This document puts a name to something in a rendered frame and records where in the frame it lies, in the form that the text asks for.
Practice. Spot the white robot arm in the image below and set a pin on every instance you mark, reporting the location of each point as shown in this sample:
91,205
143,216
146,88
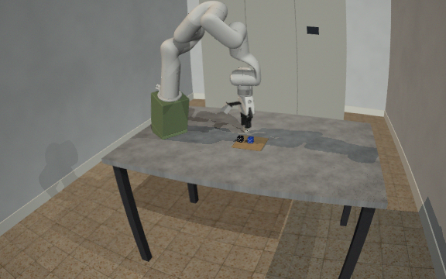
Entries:
212,15

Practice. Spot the tan mat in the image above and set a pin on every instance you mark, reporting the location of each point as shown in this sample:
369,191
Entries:
258,144

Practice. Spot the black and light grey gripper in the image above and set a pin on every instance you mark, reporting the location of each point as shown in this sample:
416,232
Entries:
245,110

